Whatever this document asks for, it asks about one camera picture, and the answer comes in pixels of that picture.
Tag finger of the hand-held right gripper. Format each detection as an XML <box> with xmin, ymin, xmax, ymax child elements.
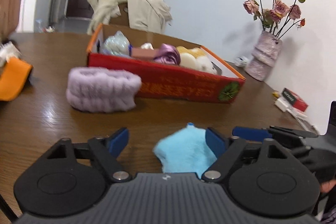
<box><xmin>267</xmin><ymin>125</ymin><xmax>320</xmax><ymax>149</ymax></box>
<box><xmin>232</xmin><ymin>126</ymin><xmax>274</xmax><ymax>141</ymax></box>

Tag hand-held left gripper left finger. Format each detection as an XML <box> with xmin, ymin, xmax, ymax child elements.
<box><xmin>47</xmin><ymin>127</ymin><xmax>132</xmax><ymax>183</ymax></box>

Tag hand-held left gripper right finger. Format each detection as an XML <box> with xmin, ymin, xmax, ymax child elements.
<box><xmin>201</xmin><ymin>127</ymin><xmax>288</xmax><ymax>184</ymax></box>

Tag blue fluffy cloth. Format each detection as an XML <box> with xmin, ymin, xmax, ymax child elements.
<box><xmin>153</xmin><ymin>123</ymin><xmax>218</xmax><ymax>179</ymax></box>

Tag lilac fluffy headband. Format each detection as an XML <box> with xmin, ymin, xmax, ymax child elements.
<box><xmin>66</xmin><ymin>67</ymin><xmax>142</xmax><ymax>113</ymax></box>

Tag red cardboard box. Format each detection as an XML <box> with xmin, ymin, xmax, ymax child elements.
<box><xmin>86</xmin><ymin>23</ymin><xmax>247</xmax><ymax>104</ymax></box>

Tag pink layered sponge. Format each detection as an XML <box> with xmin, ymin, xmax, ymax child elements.
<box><xmin>130</xmin><ymin>48</ymin><xmax>161</xmax><ymax>60</ymax></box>

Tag iridescent mesh bath pouf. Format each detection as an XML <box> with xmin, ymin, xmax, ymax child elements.
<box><xmin>101</xmin><ymin>30</ymin><xmax>132</xmax><ymax>57</ymax></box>

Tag purple satin cloth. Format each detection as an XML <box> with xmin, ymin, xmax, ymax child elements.
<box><xmin>154</xmin><ymin>43</ymin><xmax>182</xmax><ymax>66</ymax></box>

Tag person's right hand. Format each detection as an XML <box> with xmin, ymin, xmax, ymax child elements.
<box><xmin>319</xmin><ymin>179</ymin><xmax>336</xmax><ymax>194</ymax></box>

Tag white flat box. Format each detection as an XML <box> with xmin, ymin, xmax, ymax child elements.
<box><xmin>289</xmin><ymin>109</ymin><xmax>308</xmax><ymax>122</ymax></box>

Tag white charger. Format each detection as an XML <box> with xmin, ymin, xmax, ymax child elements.
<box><xmin>274</xmin><ymin>97</ymin><xmax>292</xmax><ymax>112</ymax></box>

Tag red small box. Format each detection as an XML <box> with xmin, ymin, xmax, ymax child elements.
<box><xmin>281</xmin><ymin>88</ymin><xmax>309</xmax><ymax>112</ymax></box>

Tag pink textured vase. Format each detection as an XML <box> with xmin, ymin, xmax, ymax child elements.
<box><xmin>245</xmin><ymin>30</ymin><xmax>283</xmax><ymax>82</ymax></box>

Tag orange cloth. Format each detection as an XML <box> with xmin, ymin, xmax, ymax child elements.
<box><xmin>0</xmin><ymin>57</ymin><xmax>34</xmax><ymax>102</ymax></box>

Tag dried pink roses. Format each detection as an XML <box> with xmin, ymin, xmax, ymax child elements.
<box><xmin>228</xmin><ymin>0</ymin><xmax>314</xmax><ymax>40</ymax></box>

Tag brown cardboard box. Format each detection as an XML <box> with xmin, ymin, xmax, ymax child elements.
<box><xmin>109</xmin><ymin>2</ymin><xmax>131</xmax><ymax>28</ymax></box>

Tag beige clothes pile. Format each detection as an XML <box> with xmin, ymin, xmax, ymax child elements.
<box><xmin>87</xmin><ymin>0</ymin><xmax>173</xmax><ymax>36</ymax></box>

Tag pink suitcase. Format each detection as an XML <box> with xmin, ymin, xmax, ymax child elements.
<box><xmin>0</xmin><ymin>0</ymin><xmax>26</xmax><ymax>42</ymax></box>

